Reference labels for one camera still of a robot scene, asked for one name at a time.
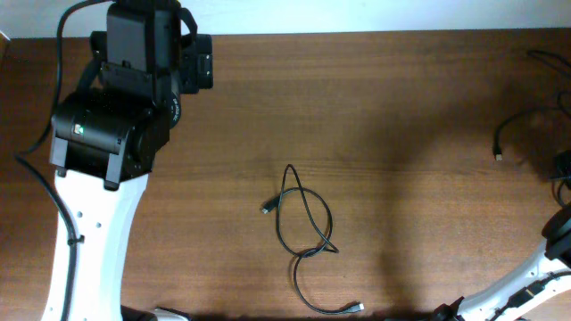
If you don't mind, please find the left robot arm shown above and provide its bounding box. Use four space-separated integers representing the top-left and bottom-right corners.
43 1 213 320

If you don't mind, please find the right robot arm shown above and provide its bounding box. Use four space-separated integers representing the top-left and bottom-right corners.
428 151 570 321

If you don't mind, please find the left camera black cable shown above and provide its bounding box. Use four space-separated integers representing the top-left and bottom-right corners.
12 0 112 321

